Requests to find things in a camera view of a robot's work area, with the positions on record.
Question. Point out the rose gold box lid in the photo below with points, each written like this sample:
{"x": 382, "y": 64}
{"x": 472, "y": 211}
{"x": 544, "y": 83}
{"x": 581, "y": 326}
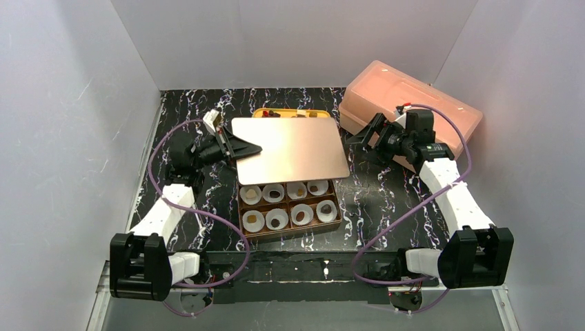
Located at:
{"x": 292, "y": 149}

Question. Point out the pink plastic storage case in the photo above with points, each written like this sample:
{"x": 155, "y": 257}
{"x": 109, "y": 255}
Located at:
{"x": 380, "y": 88}

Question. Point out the white paper cup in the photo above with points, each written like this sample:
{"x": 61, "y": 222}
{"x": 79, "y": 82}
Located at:
{"x": 302, "y": 207}
{"x": 277, "y": 213}
{"x": 326, "y": 218}
{"x": 256, "y": 227}
{"x": 292, "y": 188}
{"x": 270, "y": 187}
{"x": 243, "y": 190}
{"x": 321, "y": 184}

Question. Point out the aluminium frame rail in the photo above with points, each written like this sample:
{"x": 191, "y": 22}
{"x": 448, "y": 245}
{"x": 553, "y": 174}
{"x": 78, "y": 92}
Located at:
{"x": 467, "y": 309}

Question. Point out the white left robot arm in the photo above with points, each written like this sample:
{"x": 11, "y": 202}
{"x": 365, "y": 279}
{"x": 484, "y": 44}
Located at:
{"x": 141, "y": 267}

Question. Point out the orange plastic tray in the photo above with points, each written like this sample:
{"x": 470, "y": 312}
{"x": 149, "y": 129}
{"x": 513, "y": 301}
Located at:
{"x": 289, "y": 113}

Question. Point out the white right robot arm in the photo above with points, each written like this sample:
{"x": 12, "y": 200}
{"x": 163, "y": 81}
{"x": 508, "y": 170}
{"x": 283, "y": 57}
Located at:
{"x": 478, "y": 252}

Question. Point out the brown chocolate box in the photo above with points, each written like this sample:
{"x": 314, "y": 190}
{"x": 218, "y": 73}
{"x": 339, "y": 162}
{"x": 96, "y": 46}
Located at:
{"x": 291, "y": 229}

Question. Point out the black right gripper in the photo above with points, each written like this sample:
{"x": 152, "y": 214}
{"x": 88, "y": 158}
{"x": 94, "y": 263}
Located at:
{"x": 374, "y": 132}

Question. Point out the dark brown chocolate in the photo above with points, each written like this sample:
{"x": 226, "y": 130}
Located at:
{"x": 326, "y": 209}

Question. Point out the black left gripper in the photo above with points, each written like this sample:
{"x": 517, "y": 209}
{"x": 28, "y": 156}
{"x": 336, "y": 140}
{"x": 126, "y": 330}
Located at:
{"x": 227, "y": 145}

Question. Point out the cream white chocolate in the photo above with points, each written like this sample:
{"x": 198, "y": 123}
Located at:
{"x": 250, "y": 194}

